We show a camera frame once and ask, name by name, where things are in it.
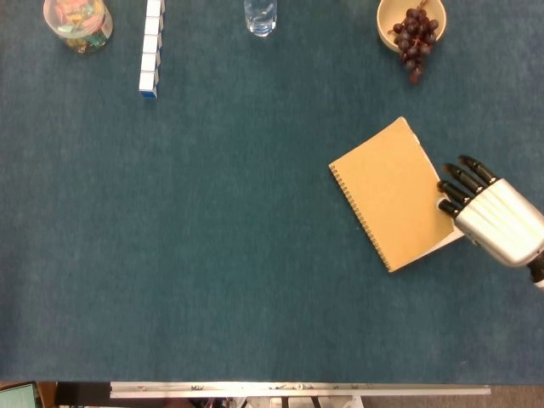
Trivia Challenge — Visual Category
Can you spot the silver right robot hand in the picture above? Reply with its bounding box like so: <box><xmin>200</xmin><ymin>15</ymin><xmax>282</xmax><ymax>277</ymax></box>
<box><xmin>436</xmin><ymin>154</ymin><xmax>544</xmax><ymax>269</ymax></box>

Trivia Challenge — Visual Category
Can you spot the kraft spiral notebook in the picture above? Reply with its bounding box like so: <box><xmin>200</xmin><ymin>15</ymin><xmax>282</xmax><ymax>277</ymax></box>
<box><xmin>328</xmin><ymin>116</ymin><xmax>467</xmax><ymax>274</ymax></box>

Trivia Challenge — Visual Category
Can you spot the purple grape bunch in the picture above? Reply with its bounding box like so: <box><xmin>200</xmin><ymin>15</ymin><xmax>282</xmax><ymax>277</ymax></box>
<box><xmin>391</xmin><ymin>2</ymin><xmax>439</xmax><ymax>85</ymax></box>

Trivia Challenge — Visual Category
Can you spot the beige bowl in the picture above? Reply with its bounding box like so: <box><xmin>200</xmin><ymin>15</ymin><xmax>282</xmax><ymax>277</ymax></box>
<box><xmin>376</xmin><ymin>0</ymin><xmax>447</xmax><ymax>54</ymax></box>

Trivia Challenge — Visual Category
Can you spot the clear water bottle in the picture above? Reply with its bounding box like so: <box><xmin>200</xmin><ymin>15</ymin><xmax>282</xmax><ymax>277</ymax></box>
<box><xmin>243</xmin><ymin>0</ymin><xmax>278</xmax><ymax>38</ymax></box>

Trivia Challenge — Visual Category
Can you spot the blue white snake puzzle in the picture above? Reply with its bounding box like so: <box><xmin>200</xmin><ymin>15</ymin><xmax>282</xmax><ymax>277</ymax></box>
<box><xmin>138</xmin><ymin>0</ymin><xmax>166</xmax><ymax>100</ymax></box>

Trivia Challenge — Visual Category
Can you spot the clear plastic candy jar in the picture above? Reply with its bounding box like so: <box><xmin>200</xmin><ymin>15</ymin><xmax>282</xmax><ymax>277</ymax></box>
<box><xmin>42</xmin><ymin>0</ymin><xmax>114</xmax><ymax>54</ymax></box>

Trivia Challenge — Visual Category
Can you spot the green screen device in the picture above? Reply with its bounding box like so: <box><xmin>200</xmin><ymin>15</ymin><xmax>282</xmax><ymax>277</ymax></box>
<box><xmin>0</xmin><ymin>381</ymin><xmax>40</xmax><ymax>408</ymax></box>

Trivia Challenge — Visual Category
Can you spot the aluminium rail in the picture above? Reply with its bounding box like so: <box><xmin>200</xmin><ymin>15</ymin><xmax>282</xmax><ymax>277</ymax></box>
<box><xmin>109</xmin><ymin>381</ymin><xmax>491</xmax><ymax>400</ymax></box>

